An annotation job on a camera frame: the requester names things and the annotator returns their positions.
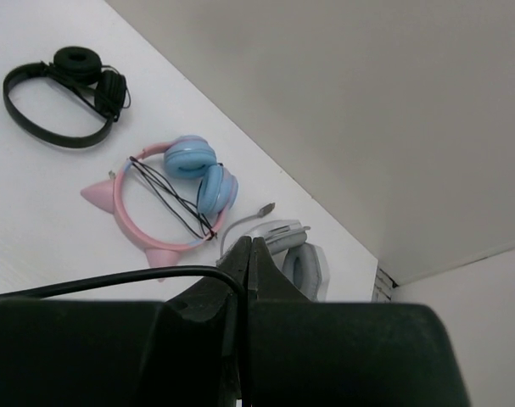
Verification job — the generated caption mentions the grey white headphones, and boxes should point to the grey white headphones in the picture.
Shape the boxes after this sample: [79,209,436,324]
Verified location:
[244,220,330,302]

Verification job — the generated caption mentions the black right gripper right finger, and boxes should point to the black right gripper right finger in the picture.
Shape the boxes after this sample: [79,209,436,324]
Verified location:
[244,238,470,406]

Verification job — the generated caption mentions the pink blue cat-ear headphones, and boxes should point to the pink blue cat-ear headphones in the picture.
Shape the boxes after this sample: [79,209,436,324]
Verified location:
[81,135,238,268]

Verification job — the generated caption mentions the black headphones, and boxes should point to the black headphones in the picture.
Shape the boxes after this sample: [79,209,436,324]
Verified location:
[2,45,132,149]

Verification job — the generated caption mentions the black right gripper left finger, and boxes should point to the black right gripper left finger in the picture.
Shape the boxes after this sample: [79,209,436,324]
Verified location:
[0,237,252,406]

